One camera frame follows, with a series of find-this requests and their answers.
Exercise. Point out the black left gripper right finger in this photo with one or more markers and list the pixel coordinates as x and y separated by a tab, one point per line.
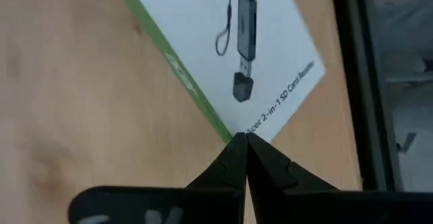
321	207

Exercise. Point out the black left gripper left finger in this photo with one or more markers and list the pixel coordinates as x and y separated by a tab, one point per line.
169	207

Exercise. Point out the white card reader box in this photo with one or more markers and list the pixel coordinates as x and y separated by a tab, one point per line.
203	31

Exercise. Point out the black aluminium table frame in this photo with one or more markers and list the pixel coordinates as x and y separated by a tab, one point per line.
358	82

